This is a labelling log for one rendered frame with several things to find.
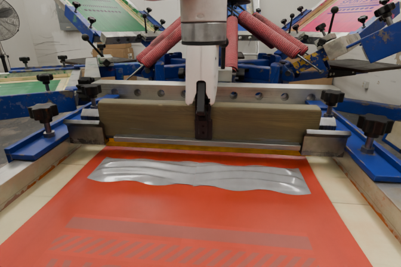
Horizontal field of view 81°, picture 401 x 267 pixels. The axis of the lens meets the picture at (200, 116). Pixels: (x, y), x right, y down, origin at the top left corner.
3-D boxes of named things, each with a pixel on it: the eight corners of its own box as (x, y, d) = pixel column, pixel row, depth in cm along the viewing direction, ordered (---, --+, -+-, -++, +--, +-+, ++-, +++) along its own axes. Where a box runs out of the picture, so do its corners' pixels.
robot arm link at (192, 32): (186, 23, 44) (187, 39, 45) (176, 22, 36) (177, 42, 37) (227, 22, 43) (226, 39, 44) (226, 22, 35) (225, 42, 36)
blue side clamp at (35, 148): (42, 187, 40) (31, 150, 37) (15, 185, 40) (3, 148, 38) (119, 121, 67) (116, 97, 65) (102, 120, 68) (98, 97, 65)
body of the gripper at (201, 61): (186, 34, 45) (188, 92, 49) (175, 36, 35) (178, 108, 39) (226, 33, 44) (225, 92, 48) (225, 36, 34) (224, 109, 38)
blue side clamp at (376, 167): (401, 213, 34) (416, 172, 32) (364, 211, 34) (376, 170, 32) (323, 129, 62) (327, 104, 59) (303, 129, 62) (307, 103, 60)
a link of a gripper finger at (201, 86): (199, 65, 39) (201, 87, 44) (194, 101, 35) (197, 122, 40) (206, 65, 39) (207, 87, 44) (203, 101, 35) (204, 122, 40)
